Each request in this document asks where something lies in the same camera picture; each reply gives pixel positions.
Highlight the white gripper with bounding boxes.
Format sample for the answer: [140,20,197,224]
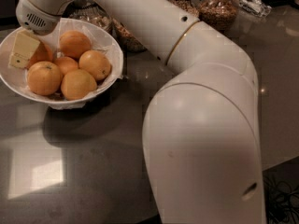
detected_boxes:
[9,0,60,68]

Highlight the large orange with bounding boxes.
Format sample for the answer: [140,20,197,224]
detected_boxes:
[26,42,53,69]

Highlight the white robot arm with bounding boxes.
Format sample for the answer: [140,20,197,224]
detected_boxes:
[16,0,266,224]

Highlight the orange at bowl back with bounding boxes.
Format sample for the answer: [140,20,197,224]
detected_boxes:
[59,30,92,59]

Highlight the orange at bowl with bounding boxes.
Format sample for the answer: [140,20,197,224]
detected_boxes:
[59,30,92,59]
[78,50,112,81]

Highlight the white bowl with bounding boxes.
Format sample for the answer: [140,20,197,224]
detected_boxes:
[0,18,124,108]

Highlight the orange at bowl right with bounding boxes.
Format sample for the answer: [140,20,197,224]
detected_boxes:
[78,50,112,81]

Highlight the orange at front left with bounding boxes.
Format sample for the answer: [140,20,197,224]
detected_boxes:
[27,61,63,96]

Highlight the small orange in middle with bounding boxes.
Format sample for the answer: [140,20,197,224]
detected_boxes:
[54,57,78,76]

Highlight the yellowish orange at front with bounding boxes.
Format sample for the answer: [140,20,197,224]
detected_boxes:
[61,69,97,100]

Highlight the glass jar far left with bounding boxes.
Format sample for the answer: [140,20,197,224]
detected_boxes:
[68,0,114,35]

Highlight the glass jar with cereal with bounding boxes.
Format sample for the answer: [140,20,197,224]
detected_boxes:
[112,19,147,53]

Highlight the glass jar with grains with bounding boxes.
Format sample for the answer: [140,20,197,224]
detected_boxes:
[197,0,238,32]

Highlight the clear plastic wrapped packet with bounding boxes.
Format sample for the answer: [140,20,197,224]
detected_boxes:
[237,0,272,18]

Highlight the black cables on floor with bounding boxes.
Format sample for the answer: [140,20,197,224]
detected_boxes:
[263,173,299,224]

